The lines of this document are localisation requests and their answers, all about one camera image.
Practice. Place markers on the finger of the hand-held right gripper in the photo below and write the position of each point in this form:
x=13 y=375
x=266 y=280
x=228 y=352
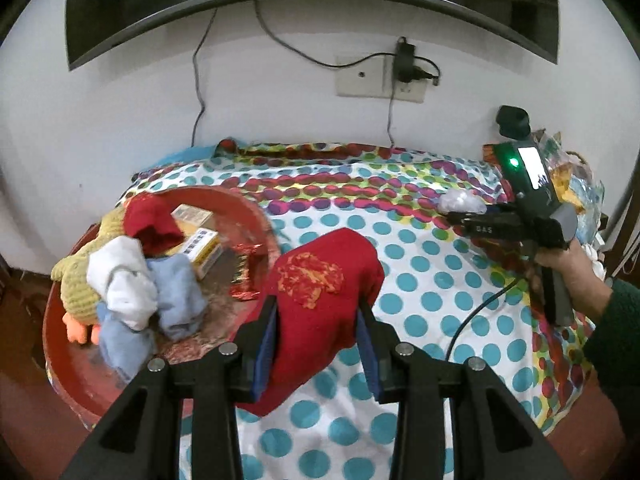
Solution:
x=500 y=208
x=456 y=218

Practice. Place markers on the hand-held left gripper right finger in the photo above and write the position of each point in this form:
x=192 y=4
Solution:
x=369 y=355

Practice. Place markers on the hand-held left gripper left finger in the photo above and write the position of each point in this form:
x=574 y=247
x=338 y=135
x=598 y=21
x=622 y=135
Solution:
x=264 y=355

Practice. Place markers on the clear plastic bag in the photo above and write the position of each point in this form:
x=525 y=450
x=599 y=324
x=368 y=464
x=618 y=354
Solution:
x=462 y=202

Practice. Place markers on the red sock gold embroidery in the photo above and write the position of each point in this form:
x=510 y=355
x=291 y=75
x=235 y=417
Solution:
x=320 y=320

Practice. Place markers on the red round tray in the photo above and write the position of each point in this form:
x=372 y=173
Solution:
x=225 y=280

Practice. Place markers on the red gold foil packet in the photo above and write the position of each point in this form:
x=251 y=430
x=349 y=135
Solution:
x=247 y=270

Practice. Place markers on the large light blue sock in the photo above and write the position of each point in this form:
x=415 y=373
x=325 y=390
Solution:
x=177 y=295

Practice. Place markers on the white and yellow box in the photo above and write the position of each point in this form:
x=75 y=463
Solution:
x=202 y=252

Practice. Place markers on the small light blue sock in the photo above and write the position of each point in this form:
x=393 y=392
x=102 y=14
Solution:
x=122 y=345

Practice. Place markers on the small beige box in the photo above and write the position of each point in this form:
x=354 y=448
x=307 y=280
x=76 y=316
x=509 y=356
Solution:
x=192 y=216

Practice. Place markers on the white sock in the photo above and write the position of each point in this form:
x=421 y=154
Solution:
x=122 y=280

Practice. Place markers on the plain red sock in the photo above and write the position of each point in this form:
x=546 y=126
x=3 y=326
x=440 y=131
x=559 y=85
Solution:
x=152 y=222

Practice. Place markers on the yellow duck plush toy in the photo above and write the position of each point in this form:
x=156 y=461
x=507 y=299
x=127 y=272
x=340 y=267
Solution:
x=80 y=275

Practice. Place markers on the person's right forearm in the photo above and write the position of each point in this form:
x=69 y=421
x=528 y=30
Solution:
x=620 y=350

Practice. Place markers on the person's right hand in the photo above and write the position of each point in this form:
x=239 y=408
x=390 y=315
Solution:
x=580 y=275

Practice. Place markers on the blue plastic bag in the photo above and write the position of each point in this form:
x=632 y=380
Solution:
x=590 y=205

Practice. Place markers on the orange red packet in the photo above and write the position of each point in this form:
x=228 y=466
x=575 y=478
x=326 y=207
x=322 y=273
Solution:
x=490 y=154

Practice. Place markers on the polka dot cloth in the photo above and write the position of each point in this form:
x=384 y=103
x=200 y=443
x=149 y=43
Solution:
x=425 y=285

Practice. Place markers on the green snack bag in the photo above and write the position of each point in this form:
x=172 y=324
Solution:
x=547 y=145

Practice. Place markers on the brown wooden furniture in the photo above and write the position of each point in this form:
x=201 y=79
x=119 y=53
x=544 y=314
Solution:
x=625 y=230

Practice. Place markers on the black angled plug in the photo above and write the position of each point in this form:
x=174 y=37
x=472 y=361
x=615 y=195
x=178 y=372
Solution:
x=427 y=75

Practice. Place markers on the black power adapter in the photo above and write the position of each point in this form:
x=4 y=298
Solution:
x=405 y=60

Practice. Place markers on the blue cloth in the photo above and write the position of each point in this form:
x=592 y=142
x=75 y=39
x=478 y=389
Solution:
x=180 y=156

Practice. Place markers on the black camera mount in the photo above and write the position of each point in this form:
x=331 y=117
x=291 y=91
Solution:
x=512 y=122

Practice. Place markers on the white wall power socket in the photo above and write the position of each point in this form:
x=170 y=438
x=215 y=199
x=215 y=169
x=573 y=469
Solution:
x=412 y=92

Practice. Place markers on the wall socket with plugs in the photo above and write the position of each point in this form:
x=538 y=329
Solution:
x=360 y=77

